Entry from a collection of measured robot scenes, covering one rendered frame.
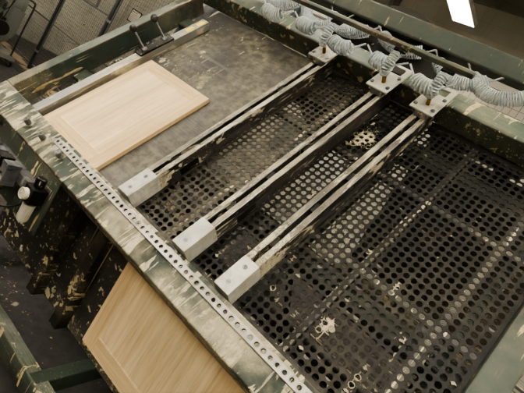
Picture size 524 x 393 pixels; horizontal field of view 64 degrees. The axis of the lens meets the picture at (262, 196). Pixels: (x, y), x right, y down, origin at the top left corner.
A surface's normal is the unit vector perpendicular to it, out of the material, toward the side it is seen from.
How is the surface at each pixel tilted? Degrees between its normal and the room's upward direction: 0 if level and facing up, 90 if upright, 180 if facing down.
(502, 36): 90
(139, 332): 90
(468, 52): 90
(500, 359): 51
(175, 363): 90
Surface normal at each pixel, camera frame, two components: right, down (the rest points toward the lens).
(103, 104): -0.04, -0.62
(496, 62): -0.48, -0.14
